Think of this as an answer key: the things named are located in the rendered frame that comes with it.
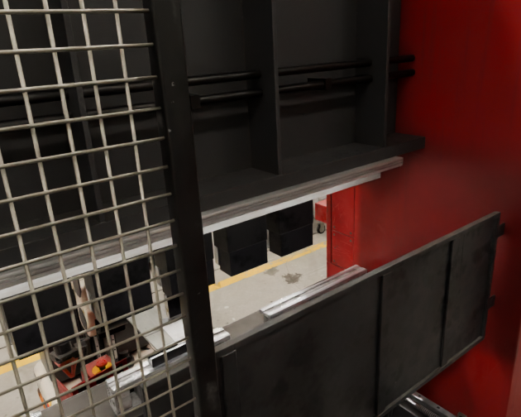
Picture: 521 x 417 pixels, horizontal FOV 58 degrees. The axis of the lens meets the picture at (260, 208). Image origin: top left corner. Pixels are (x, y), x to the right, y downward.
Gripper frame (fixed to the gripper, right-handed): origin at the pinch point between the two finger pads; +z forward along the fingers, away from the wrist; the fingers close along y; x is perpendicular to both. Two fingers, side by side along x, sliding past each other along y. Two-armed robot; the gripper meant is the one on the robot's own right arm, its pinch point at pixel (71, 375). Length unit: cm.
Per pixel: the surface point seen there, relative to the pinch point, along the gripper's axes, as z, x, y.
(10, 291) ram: -45, -22, 48
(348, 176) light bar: -48, 61, 85
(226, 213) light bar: -49, 20, 78
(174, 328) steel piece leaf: -11.8, 22.6, 35.8
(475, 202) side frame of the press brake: -29, 98, 104
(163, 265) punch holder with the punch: -37, 16, 50
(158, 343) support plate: -11.1, 14.7, 37.8
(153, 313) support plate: -14.8, 23.6, 23.0
